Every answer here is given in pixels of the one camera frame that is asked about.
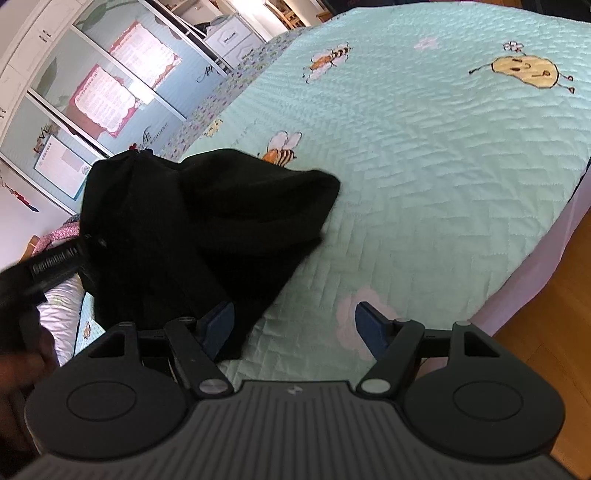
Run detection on pink bordered poster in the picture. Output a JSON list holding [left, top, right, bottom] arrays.
[[110, 20, 182, 91], [68, 65, 140, 138]]

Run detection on pink knitted garment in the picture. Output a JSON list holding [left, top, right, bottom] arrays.
[[41, 220, 85, 252]]

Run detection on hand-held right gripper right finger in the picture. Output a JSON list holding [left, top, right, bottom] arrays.
[[355, 301, 504, 400]]

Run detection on red hanging ornament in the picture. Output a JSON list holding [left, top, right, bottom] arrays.
[[0, 179, 40, 214]]

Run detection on long floral bolster pillow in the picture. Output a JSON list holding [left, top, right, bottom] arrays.
[[36, 276, 95, 367]]

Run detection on person's left hand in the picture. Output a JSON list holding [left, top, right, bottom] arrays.
[[0, 342, 58, 462]]

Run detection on black pants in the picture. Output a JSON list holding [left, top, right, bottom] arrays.
[[78, 148, 341, 361]]

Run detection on blue sliding door wardrobe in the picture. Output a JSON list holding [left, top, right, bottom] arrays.
[[0, 0, 278, 201]]

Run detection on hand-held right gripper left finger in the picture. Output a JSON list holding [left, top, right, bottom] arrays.
[[88, 301, 236, 400]]

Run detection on wooden chair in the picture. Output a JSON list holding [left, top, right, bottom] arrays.
[[265, 0, 326, 29]]

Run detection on white notice sheet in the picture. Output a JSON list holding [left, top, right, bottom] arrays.
[[34, 135, 89, 200]]

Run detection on pink bed skirt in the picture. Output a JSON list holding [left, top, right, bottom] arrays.
[[475, 157, 591, 340]]

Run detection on white drawer cabinet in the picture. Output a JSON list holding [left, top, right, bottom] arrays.
[[203, 18, 269, 71]]

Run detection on mint quilted bee bedspread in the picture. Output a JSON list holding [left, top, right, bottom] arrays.
[[74, 0, 591, 384]]

